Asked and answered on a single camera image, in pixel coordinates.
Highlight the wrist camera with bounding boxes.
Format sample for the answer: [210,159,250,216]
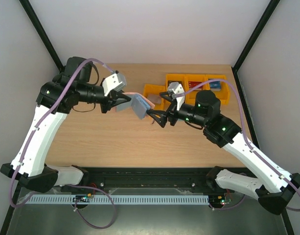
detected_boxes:
[167,82,185,111]
[101,72,127,96]

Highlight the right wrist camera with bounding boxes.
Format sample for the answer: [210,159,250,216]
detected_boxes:
[167,82,185,111]

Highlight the white slotted cable duct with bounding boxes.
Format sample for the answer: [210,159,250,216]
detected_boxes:
[27,194,209,205]

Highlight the black frame post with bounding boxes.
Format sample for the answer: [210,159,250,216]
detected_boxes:
[231,0,281,71]
[19,0,65,72]

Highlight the red card stack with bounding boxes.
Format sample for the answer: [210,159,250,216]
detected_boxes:
[188,81,203,91]

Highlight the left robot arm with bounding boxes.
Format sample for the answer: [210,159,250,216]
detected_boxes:
[0,57,131,193]

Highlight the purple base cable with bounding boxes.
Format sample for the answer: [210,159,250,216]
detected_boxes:
[73,185,118,228]

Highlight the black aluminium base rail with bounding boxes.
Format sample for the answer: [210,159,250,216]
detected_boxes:
[72,165,226,194]

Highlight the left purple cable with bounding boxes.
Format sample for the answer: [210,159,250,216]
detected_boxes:
[8,57,116,209]

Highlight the left black frame post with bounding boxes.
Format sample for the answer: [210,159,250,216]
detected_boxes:
[19,0,65,72]

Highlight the yellow bin with blue cards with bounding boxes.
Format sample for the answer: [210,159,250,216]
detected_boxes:
[206,74,230,105]

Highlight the blue card stack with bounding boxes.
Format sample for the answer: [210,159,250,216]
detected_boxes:
[209,81,222,92]

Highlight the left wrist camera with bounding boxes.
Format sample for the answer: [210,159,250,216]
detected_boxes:
[101,72,127,96]

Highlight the right black frame post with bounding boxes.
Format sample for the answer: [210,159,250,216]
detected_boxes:
[231,0,281,71]

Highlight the yellow bin with beige cards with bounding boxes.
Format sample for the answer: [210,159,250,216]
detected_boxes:
[143,84,165,110]

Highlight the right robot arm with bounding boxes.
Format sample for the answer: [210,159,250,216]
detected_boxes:
[147,90,300,215]

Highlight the yellow bin with black cards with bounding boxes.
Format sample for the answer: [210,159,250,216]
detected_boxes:
[165,73,186,92]

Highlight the yellow bin with red cards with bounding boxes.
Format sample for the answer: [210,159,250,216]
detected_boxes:
[185,74,210,105]

